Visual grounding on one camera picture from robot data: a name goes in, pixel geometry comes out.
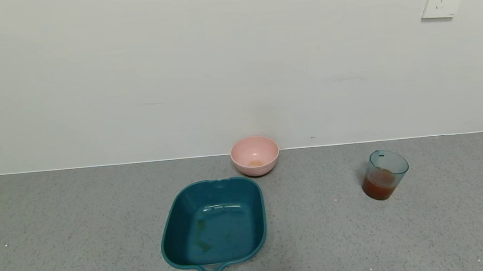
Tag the pink round bowl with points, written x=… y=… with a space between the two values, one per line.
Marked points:
x=255 y=154

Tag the brown liquid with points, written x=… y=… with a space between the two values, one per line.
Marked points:
x=377 y=189

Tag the translucent blue ribbed cup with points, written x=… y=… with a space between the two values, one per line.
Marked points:
x=388 y=162

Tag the teal rectangular plastic tray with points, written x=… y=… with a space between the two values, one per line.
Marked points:
x=214 y=228

